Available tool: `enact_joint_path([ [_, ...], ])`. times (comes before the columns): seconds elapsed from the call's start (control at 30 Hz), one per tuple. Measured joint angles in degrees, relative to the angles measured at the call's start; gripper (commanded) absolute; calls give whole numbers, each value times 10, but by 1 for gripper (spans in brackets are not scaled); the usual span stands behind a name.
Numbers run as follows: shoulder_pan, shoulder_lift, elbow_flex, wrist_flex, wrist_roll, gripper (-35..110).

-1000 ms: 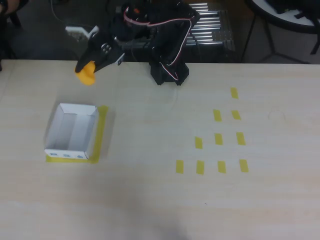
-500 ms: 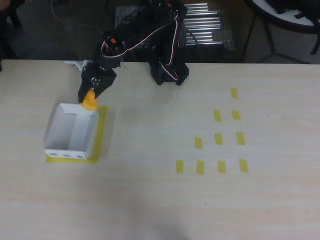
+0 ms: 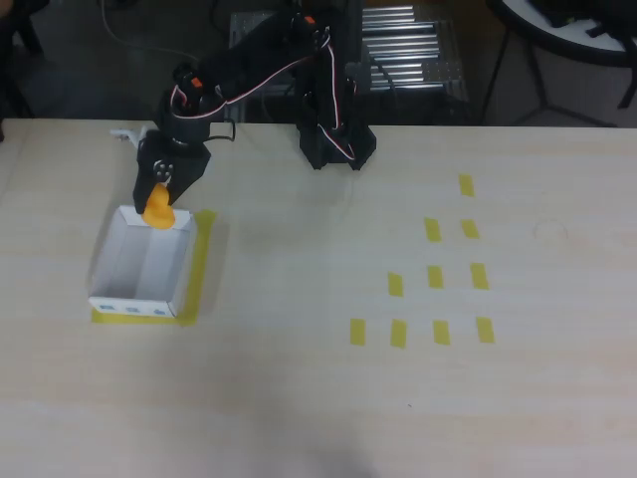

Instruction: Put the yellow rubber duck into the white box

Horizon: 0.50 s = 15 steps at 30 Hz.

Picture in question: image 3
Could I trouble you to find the aluminium profile rail stack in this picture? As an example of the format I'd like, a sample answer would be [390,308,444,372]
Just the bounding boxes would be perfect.
[360,4,442,90]

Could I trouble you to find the black camera cable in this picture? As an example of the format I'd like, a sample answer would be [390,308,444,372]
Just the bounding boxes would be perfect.
[207,117,237,145]

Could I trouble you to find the yellow rubber duck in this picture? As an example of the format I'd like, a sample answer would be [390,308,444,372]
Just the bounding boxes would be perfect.
[141,182,176,233]

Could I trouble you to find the round white table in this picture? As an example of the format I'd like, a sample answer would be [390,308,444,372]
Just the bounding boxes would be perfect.
[485,0,637,125]

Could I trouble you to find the white cardboard box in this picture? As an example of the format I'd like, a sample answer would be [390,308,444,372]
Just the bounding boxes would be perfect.
[88,204,198,319]

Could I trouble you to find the yellow tape box outline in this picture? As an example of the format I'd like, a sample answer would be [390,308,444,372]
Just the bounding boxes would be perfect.
[91,208,219,329]

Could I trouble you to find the white floor cable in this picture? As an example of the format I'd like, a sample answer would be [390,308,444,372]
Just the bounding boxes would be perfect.
[101,0,205,66]

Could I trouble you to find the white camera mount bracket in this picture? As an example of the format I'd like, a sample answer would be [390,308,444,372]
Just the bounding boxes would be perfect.
[109,126,149,150]

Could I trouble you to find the white red servo wire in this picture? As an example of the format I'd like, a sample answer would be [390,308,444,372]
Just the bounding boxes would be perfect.
[168,42,332,123]
[316,44,358,163]

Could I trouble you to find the perforated metal breadboard table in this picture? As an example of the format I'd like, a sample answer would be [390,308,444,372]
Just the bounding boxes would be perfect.
[224,4,472,123]

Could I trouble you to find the black bag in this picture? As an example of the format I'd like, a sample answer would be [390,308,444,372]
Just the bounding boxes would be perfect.
[525,0,637,39]

